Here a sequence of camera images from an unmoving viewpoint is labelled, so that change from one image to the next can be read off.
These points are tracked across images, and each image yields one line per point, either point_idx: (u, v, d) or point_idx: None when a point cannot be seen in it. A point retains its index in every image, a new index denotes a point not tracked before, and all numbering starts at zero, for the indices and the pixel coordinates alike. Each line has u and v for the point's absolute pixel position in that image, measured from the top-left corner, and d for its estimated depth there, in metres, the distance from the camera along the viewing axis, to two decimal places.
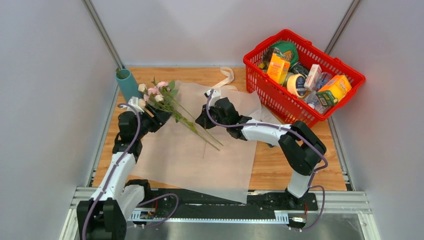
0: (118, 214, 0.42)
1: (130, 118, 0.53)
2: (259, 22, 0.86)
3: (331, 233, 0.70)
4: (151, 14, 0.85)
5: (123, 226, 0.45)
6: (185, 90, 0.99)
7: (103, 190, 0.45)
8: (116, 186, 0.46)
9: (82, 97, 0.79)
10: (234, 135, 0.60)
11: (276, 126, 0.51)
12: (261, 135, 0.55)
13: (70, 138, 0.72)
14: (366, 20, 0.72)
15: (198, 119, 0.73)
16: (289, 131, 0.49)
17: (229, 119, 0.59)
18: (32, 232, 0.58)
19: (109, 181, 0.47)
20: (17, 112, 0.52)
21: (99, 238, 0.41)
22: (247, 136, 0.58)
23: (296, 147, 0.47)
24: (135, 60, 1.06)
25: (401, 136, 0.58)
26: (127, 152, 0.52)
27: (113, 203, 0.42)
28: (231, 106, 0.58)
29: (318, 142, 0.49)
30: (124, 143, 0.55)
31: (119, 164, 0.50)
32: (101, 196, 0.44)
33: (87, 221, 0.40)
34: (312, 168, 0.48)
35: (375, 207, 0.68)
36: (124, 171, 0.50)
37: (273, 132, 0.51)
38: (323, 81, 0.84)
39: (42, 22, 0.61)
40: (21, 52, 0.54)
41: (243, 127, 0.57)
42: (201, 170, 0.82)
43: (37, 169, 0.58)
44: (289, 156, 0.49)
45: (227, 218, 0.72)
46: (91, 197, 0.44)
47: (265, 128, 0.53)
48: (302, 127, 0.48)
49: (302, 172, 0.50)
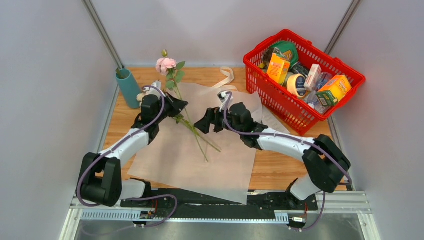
0: (116, 175, 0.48)
1: (153, 102, 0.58)
2: (260, 22, 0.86)
3: (331, 233, 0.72)
4: (151, 15, 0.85)
5: (119, 190, 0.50)
6: (185, 90, 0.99)
7: (112, 149, 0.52)
8: (123, 150, 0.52)
9: (82, 97, 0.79)
10: (249, 143, 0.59)
11: (299, 140, 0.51)
12: (280, 146, 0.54)
13: (69, 138, 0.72)
14: (366, 20, 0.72)
15: (200, 123, 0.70)
16: (313, 147, 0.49)
17: (243, 126, 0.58)
18: (32, 232, 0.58)
19: (118, 145, 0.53)
20: (17, 111, 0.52)
21: (94, 190, 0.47)
22: (263, 145, 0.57)
23: (322, 163, 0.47)
24: (135, 60, 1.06)
25: (401, 137, 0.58)
26: (142, 130, 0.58)
27: (114, 163, 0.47)
28: (247, 114, 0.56)
29: (343, 158, 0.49)
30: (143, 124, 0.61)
31: (134, 136, 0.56)
32: (108, 153, 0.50)
33: (90, 168, 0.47)
34: (336, 184, 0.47)
35: (375, 207, 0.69)
36: (136, 143, 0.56)
37: (294, 146, 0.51)
38: (323, 81, 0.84)
39: (43, 23, 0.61)
40: (20, 51, 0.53)
41: (261, 136, 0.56)
42: (201, 171, 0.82)
43: (36, 169, 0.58)
44: (314, 173, 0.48)
45: (227, 218, 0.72)
46: (100, 152, 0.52)
47: (285, 140, 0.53)
48: (326, 142, 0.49)
49: (324, 188, 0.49)
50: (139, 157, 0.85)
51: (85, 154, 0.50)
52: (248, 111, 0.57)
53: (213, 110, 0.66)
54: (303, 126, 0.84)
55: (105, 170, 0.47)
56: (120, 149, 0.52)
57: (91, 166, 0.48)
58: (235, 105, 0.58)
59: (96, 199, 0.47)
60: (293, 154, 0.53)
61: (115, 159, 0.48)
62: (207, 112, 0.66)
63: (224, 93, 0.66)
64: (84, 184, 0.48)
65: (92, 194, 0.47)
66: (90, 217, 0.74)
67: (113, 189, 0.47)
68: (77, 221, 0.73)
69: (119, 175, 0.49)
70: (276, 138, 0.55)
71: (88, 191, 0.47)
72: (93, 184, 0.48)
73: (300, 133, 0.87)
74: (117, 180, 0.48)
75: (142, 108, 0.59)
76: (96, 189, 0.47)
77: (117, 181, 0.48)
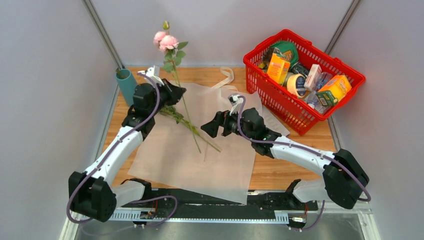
0: (105, 196, 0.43)
1: (146, 92, 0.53)
2: (260, 22, 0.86)
3: (331, 233, 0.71)
4: (152, 15, 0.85)
5: (113, 204, 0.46)
6: (185, 91, 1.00)
7: (98, 167, 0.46)
8: (111, 166, 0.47)
9: (82, 97, 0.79)
10: (260, 151, 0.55)
11: (318, 153, 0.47)
12: (295, 157, 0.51)
13: (69, 138, 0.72)
14: (366, 20, 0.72)
15: (207, 126, 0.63)
16: (333, 162, 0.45)
17: (255, 133, 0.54)
18: (32, 232, 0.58)
19: (106, 158, 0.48)
20: (18, 111, 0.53)
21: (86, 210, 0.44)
22: (276, 154, 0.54)
23: (342, 180, 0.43)
24: (135, 60, 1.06)
25: (401, 137, 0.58)
26: (134, 130, 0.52)
27: (100, 188, 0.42)
28: (260, 120, 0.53)
29: (362, 174, 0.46)
30: (136, 118, 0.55)
31: (123, 140, 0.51)
32: (93, 172, 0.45)
33: (77, 191, 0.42)
34: (356, 201, 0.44)
35: (375, 207, 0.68)
36: (127, 148, 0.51)
37: (313, 159, 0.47)
38: (323, 81, 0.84)
39: (43, 24, 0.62)
40: (20, 51, 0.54)
41: (274, 145, 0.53)
42: (201, 171, 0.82)
43: (37, 169, 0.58)
44: (333, 188, 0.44)
45: (227, 218, 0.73)
46: (86, 171, 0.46)
47: (301, 151, 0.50)
48: (346, 157, 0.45)
49: (343, 204, 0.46)
50: (139, 157, 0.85)
51: (72, 174, 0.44)
52: (261, 117, 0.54)
53: (222, 113, 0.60)
54: (303, 126, 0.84)
55: (92, 193, 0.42)
56: (108, 163, 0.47)
57: (77, 189, 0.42)
58: (247, 111, 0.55)
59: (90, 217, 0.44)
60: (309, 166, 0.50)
61: (101, 181, 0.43)
62: (216, 116, 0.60)
63: (236, 96, 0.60)
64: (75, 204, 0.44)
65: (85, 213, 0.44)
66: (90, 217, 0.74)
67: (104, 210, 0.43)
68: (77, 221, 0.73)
69: (108, 194, 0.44)
70: (291, 148, 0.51)
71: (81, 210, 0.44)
72: (83, 204, 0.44)
73: (301, 133, 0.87)
74: (108, 200, 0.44)
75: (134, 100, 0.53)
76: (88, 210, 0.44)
77: (108, 200, 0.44)
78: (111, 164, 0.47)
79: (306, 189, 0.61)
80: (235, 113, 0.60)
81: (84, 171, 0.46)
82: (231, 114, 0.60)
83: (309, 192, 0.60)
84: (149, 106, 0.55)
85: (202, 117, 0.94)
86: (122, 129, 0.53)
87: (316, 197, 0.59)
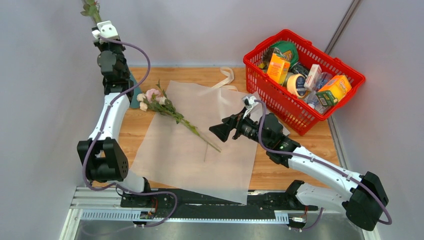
0: (118, 151, 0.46)
1: (111, 62, 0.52)
2: (260, 21, 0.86)
3: (331, 233, 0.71)
4: (152, 15, 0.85)
5: (125, 164, 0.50)
6: (185, 91, 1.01)
7: (100, 130, 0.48)
8: (112, 127, 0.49)
9: (81, 97, 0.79)
10: (276, 160, 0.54)
11: (344, 174, 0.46)
12: (313, 171, 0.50)
13: (70, 138, 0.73)
14: (366, 20, 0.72)
15: (218, 129, 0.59)
16: (360, 185, 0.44)
17: (272, 140, 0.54)
18: (33, 232, 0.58)
19: (105, 121, 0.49)
20: (19, 111, 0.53)
21: (104, 171, 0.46)
22: (293, 165, 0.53)
23: (369, 205, 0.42)
24: (134, 60, 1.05)
25: (400, 136, 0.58)
26: (122, 94, 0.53)
27: (112, 143, 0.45)
28: (279, 129, 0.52)
29: (385, 198, 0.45)
30: (116, 85, 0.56)
31: (114, 104, 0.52)
32: (99, 135, 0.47)
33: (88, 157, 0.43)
34: (376, 222, 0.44)
35: (382, 216, 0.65)
36: (119, 111, 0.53)
37: (338, 179, 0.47)
38: (323, 81, 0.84)
39: (44, 24, 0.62)
40: (22, 52, 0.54)
41: (293, 157, 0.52)
42: (201, 171, 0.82)
43: (37, 169, 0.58)
44: (357, 211, 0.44)
45: (227, 218, 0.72)
46: (90, 137, 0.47)
47: (322, 167, 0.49)
48: (374, 181, 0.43)
49: (362, 225, 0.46)
50: (139, 157, 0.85)
51: (78, 142, 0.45)
52: (280, 125, 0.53)
53: (236, 117, 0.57)
54: (303, 126, 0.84)
55: (105, 153, 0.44)
56: (109, 125, 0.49)
57: (89, 152, 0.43)
58: (266, 117, 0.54)
59: (108, 175, 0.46)
60: (324, 179, 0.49)
61: (110, 140, 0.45)
62: (229, 120, 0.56)
63: (252, 100, 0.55)
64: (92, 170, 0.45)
65: (102, 172, 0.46)
66: (90, 217, 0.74)
67: (121, 166, 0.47)
68: (77, 221, 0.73)
69: (119, 149, 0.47)
70: (312, 162, 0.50)
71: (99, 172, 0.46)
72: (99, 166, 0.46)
73: (300, 133, 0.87)
74: (120, 156, 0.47)
75: (103, 74, 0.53)
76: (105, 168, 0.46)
77: (121, 157, 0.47)
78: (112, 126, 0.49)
79: (314, 196, 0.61)
80: (249, 118, 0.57)
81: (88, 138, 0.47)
82: (245, 116, 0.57)
83: (317, 199, 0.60)
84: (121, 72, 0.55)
85: (202, 117, 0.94)
86: (108, 97, 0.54)
87: (323, 204, 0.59)
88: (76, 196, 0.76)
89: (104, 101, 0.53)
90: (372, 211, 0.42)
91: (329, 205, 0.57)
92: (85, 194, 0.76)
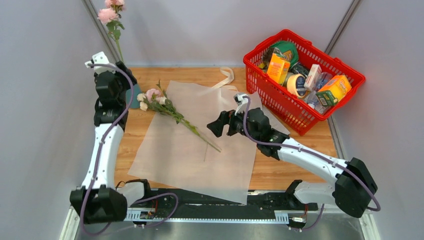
0: (114, 199, 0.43)
1: (108, 80, 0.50)
2: (260, 21, 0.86)
3: (331, 233, 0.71)
4: (152, 15, 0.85)
5: (123, 202, 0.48)
6: (185, 91, 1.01)
7: (93, 177, 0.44)
8: (107, 171, 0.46)
9: (81, 97, 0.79)
10: (266, 152, 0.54)
11: (330, 161, 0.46)
12: (303, 162, 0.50)
13: (70, 138, 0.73)
14: (366, 21, 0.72)
15: (212, 124, 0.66)
16: (345, 171, 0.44)
17: (261, 134, 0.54)
18: (33, 232, 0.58)
19: (98, 164, 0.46)
20: (18, 111, 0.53)
21: (102, 217, 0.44)
22: (283, 156, 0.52)
23: (354, 189, 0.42)
24: (135, 60, 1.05)
25: (400, 137, 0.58)
26: (113, 126, 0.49)
27: (107, 195, 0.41)
28: (265, 121, 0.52)
29: (372, 184, 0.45)
30: (106, 112, 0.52)
31: (106, 140, 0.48)
32: (93, 184, 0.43)
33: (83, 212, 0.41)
34: (364, 209, 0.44)
35: (382, 216, 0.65)
36: (112, 147, 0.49)
37: (324, 167, 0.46)
38: (323, 82, 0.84)
39: (44, 24, 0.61)
40: (21, 53, 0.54)
41: (282, 148, 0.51)
42: (201, 171, 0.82)
43: (37, 169, 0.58)
44: (344, 198, 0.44)
45: (227, 218, 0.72)
46: (83, 184, 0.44)
47: (310, 156, 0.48)
48: (359, 167, 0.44)
49: (352, 212, 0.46)
50: (138, 157, 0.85)
51: (70, 193, 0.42)
52: (266, 117, 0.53)
53: (227, 113, 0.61)
54: (303, 126, 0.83)
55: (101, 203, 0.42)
56: (102, 169, 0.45)
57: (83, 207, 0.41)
58: (252, 111, 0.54)
59: (107, 220, 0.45)
60: (313, 168, 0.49)
61: (105, 190, 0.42)
62: (221, 116, 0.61)
63: (241, 96, 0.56)
64: (90, 217, 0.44)
65: (100, 217, 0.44)
66: None
67: (120, 208, 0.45)
68: (77, 221, 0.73)
69: (116, 194, 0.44)
70: (300, 152, 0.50)
71: (96, 219, 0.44)
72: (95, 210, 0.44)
73: (300, 133, 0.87)
74: (118, 201, 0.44)
75: (98, 94, 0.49)
76: (103, 214, 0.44)
77: (118, 200, 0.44)
78: (106, 170, 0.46)
79: (310, 192, 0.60)
80: (240, 114, 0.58)
81: (81, 185, 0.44)
82: (237, 113, 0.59)
83: (313, 195, 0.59)
84: (116, 95, 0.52)
85: (202, 117, 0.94)
86: (99, 129, 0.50)
87: (319, 199, 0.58)
88: None
89: (95, 135, 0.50)
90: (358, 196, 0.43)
91: (324, 199, 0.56)
92: None
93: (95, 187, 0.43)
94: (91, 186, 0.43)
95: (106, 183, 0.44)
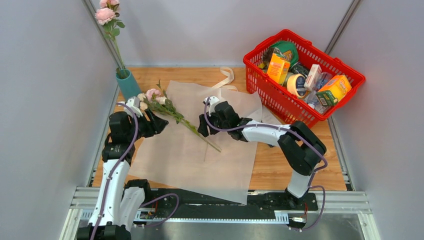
0: (120, 235, 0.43)
1: (123, 116, 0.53)
2: (260, 21, 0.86)
3: (331, 233, 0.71)
4: (151, 14, 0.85)
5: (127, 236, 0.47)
6: (185, 91, 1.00)
7: (100, 213, 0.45)
8: (113, 207, 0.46)
9: (81, 97, 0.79)
10: (235, 136, 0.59)
11: (276, 127, 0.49)
12: (262, 136, 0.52)
13: (70, 138, 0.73)
14: (366, 20, 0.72)
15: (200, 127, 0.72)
16: (288, 131, 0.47)
17: (229, 122, 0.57)
18: (33, 232, 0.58)
19: (105, 200, 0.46)
20: (17, 111, 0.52)
21: None
22: (248, 136, 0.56)
23: (294, 145, 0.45)
24: (134, 60, 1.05)
25: (400, 137, 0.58)
26: (120, 161, 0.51)
27: (112, 232, 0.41)
28: (229, 109, 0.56)
29: (318, 142, 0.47)
30: (114, 147, 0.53)
31: (113, 176, 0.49)
32: (99, 221, 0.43)
33: None
34: (312, 166, 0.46)
35: (383, 216, 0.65)
36: (119, 183, 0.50)
37: (273, 133, 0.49)
38: (323, 81, 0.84)
39: (43, 23, 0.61)
40: (20, 52, 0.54)
41: (245, 128, 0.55)
42: (201, 171, 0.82)
43: (36, 169, 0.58)
44: (289, 155, 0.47)
45: (227, 218, 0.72)
46: (90, 221, 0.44)
47: (264, 128, 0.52)
48: (299, 126, 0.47)
49: (303, 171, 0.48)
50: (138, 158, 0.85)
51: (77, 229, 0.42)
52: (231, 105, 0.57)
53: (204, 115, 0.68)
54: None
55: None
56: (109, 205, 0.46)
57: None
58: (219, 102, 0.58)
59: None
60: (268, 139, 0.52)
61: (111, 227, 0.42)
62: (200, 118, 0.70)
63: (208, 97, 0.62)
64: None
65: None
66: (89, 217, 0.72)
67: None
68: (77, 221, 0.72)
69: (121, 231, 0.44)
70: (258, 128, 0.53)
71: None
72: None
73: None
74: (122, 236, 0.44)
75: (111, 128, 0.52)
76: None
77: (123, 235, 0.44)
78: (113, 206, 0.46)
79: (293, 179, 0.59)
80: (213, 112, 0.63)
81: (88, 222, 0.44)
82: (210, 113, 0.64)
83: (299, 183, 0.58)
84: (127, 132, 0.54)
85: None
86: (107, 165, 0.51)
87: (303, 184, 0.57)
88: (76, 196, 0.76)
89: (103, 171, 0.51)
90: (300, 152, 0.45)
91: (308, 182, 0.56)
92: (85, 194, 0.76)
93: (101, 224, 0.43)
94: (98, 223, 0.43)
95: (113, 220, 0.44)
